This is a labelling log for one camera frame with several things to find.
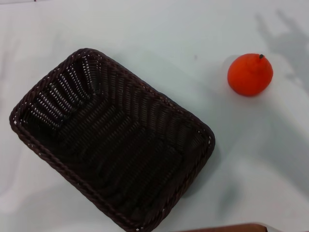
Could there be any dark brown woven basket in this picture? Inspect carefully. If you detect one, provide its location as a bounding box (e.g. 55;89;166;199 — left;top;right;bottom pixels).
9;47;216;232

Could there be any orange toy fruit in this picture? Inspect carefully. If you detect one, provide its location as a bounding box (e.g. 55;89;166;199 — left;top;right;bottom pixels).
227;53;274;98

